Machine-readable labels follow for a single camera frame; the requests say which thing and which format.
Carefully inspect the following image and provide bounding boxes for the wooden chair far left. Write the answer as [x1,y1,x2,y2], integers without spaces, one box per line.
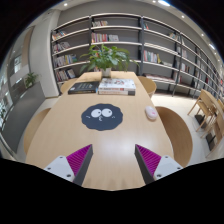
[60,78,77,93]

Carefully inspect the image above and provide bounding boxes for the dark cartoon-face mouse pad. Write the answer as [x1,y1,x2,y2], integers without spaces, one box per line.
[81,104,123,131]

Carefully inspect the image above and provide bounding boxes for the small plant at left wall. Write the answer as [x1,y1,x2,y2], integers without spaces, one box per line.
[25,72,38,88]

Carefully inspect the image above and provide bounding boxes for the wooden chair far right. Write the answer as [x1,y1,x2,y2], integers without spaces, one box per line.
[138,76,157,97]

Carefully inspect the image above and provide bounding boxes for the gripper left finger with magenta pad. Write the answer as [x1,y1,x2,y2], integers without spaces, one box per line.
[44,145,93,186]

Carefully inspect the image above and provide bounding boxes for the wooden chair near left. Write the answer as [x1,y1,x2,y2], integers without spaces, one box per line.
[24,108,50,153]

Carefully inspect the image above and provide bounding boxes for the stack of white books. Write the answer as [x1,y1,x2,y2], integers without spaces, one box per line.
[98,78,136,96]

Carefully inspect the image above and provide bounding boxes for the green potted plant white pot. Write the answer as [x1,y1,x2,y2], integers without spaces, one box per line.
[80,44,138,78]

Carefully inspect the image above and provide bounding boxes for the wooden chair near right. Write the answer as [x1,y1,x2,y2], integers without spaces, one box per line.
[156,106,193,167]

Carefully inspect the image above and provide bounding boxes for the black book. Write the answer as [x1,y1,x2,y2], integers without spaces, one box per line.
[68,81,99,94]

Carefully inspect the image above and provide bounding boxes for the large grey bookshelf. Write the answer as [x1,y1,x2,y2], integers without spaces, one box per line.
[51,13,224,99]

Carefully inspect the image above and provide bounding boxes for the wooden side table right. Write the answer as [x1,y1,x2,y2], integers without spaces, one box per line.
[202,90,224,157]

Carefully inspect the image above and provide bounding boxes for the pink white computer mouse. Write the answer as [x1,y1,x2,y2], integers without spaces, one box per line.
[145,106,158,120]

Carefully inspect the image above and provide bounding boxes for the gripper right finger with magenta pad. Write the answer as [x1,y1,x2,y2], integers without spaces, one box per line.
[135,144,182,184]

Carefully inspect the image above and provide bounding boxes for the wooden chair at side table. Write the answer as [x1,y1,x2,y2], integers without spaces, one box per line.
[194,89,224,131]

